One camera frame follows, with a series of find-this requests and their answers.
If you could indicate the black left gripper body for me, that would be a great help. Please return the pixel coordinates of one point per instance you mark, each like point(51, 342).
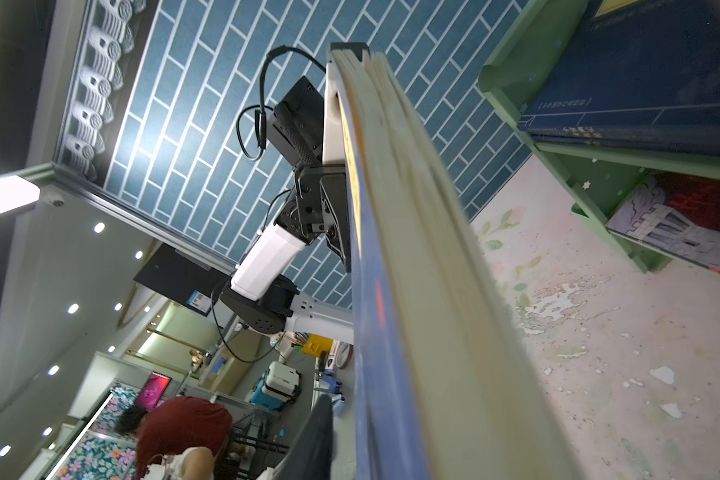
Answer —
point(322, 207)

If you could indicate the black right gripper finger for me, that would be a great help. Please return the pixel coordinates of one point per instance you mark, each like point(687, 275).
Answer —
point(311, 455)

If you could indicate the blue book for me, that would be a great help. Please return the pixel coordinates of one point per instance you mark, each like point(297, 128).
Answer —
point(635, 74)
point(444, 388)

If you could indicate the red pink illustrated book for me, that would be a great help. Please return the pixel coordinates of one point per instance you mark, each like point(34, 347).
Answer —
point(676, 214)

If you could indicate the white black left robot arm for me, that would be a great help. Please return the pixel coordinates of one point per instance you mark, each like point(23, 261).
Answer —
point(261, 295)

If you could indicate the person in red shirt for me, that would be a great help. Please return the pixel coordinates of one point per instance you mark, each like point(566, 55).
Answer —
point(177, 424)

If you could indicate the green two-tier shelf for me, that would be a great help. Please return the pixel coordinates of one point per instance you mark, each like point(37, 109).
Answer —
point(598, 179)

